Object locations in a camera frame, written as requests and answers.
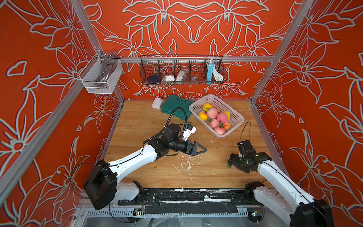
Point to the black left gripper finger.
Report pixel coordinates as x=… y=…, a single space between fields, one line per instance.
x=195 y=152
x=199 y=148

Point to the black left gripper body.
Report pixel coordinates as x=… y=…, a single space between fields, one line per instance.
x=178 y=145

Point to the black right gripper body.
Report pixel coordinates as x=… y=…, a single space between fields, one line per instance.
x=238 y=161

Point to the pink peach with leaf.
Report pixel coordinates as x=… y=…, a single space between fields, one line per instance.
x=213 y=123

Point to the red orange peach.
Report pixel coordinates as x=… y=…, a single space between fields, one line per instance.
x=227 y=126

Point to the yellow peach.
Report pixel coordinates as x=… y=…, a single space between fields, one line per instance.
x=203 y=116
x=228 y=114
x=207 y=107

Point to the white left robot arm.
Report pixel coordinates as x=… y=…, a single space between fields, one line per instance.
x=104 y=183

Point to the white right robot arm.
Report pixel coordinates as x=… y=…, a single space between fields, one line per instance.
x=294 y=206

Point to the white plastic basket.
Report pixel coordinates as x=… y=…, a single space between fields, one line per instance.
x=236 y=119

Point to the white packet in basket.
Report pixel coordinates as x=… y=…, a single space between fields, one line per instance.
x=168 y=79

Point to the clear bag in basket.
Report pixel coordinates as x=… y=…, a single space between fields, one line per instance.
x=182 y=76

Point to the green plastic tool case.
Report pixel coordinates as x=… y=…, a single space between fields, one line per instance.
x=173 y=102

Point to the small white box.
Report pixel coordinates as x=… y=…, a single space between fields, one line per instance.
x=157 y=103

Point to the dark round object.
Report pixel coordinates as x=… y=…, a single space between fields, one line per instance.
x=153 y=79

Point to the light blue box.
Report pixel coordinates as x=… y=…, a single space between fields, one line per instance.
x=210 y=67

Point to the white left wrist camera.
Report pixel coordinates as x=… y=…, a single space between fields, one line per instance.
x=190 y=129

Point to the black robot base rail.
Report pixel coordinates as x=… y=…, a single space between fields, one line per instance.
x=193 y=201

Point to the black wire wall basket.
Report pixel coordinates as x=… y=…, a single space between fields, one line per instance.
x=169 y=64

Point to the clear plastic wall bin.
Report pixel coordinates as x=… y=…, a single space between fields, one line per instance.
x=102 y=74

